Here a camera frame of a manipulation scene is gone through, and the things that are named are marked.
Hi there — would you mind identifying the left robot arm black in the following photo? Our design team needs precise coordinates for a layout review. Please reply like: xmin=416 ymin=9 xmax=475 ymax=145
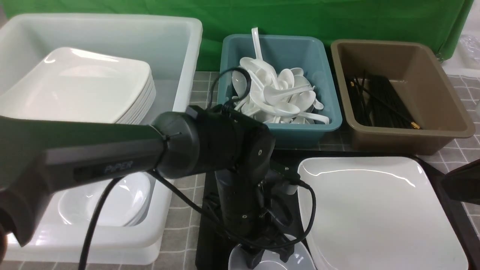
xmin=1 ymin=105 xmax=300 ymax=270

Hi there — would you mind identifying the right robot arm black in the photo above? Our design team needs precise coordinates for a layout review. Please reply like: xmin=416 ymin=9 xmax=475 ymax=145
xmin=441 ymin=159 xmax=480 ymax=205

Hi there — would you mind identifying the large translucent white bin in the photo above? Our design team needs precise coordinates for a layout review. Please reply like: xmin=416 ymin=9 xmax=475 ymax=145
xmin=1 ymin=13 xmax=203 ymax=265

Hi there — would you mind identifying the brown plastic bin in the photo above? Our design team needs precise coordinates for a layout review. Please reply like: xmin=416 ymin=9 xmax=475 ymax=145
xmin=331 ymin=39 xmax=476 ymax=155

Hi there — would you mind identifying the black chopsticks pile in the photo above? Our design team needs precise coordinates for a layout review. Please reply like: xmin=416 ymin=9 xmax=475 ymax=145
xmin=344 ymin=70 xmax=422 ymax=130

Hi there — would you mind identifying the white bowl in bin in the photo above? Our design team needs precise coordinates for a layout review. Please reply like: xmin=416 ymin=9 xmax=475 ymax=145
xmin=58 ymin=172 xmax=152 ymax=226

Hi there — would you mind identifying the green backdrop cloth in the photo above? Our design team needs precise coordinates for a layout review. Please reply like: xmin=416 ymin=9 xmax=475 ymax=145
xmin=1 ymin=0 xmax=473 ymax=71

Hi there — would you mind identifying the stack of white square plates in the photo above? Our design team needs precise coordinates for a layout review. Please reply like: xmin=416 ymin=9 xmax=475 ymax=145
xmin=1 ymin=47 xmax=156 ymax=125

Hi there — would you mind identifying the teal plastic bin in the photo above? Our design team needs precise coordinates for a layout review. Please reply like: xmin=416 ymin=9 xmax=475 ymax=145
xmin=214 ymin=34 xmax=343 ymax=149

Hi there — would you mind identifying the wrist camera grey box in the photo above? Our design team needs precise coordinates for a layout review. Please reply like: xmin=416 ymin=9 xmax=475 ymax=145
xmin=265 ymin=161 xmax=300 ymax=195

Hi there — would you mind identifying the white bowl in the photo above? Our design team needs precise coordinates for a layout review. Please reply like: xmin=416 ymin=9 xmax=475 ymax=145
xmin=228 ymin=242 xmax=316 ymax=270
xmin=58 ymin=172 xmax=152 ymax=226

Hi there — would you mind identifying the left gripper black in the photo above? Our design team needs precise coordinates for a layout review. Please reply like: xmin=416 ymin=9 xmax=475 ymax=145
xmin=203 ymin=165 xmax=300 ymax=269

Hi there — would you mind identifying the pile of white spoons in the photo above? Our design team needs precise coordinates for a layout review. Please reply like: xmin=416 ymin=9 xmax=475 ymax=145
xmin=231 ymin=27 xmax=330 ymax=124

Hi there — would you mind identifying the large white rice plate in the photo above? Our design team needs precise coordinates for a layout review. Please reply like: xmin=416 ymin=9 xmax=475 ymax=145
xmin=298 ymin=156 xmax=469 ymax=270

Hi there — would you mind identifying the black serving tray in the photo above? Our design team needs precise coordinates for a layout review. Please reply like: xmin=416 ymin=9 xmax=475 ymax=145
xmin=195 ymin=149 xmax=480 ymax=270

